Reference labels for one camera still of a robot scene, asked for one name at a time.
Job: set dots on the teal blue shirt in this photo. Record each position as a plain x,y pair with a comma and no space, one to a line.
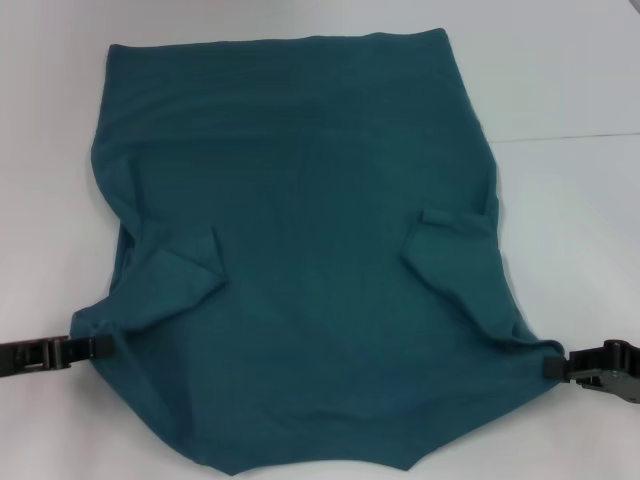
300,200

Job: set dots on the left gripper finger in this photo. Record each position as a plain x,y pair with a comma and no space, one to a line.
102,346

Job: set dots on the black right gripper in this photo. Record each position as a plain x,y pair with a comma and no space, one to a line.
631,372

